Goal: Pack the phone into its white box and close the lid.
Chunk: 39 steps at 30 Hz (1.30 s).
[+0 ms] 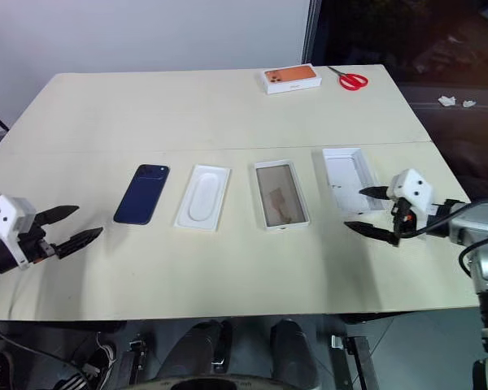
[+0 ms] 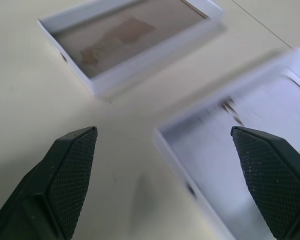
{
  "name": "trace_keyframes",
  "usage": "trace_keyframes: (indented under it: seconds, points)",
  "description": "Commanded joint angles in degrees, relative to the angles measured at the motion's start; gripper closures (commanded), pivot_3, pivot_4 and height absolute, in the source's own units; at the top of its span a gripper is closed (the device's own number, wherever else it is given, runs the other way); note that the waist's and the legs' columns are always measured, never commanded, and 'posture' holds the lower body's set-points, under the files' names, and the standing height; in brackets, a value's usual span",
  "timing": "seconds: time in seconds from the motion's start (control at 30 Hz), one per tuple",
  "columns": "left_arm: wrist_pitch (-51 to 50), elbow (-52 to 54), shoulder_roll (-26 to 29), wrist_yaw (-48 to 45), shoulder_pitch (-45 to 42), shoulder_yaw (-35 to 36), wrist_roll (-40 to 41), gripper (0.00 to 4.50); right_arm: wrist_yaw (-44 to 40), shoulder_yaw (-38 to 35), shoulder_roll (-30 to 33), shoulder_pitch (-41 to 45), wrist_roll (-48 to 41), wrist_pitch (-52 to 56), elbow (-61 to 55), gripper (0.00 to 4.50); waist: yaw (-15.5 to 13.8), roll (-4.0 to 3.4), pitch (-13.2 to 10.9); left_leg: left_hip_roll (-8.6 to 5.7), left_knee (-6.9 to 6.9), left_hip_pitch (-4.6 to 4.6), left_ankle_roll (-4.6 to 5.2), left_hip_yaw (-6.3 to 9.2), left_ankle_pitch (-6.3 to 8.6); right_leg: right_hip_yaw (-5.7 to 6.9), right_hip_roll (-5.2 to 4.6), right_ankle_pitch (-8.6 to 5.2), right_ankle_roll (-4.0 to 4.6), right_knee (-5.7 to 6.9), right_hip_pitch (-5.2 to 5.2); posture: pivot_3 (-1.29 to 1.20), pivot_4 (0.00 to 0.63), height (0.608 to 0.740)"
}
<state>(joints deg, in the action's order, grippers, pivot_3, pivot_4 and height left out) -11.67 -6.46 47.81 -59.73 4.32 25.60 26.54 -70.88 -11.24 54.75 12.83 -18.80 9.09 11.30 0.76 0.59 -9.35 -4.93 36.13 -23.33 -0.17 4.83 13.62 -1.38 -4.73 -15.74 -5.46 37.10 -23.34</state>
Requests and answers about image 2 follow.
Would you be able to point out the white box base tray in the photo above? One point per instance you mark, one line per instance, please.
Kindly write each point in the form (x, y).
(215, 155)

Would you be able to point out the white box lid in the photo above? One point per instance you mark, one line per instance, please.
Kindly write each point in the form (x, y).
(120, 42)

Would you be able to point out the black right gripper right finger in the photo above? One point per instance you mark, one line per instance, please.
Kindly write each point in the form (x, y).
(272, 175)

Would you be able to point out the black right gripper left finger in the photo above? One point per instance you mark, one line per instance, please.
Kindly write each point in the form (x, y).
(52, 185)

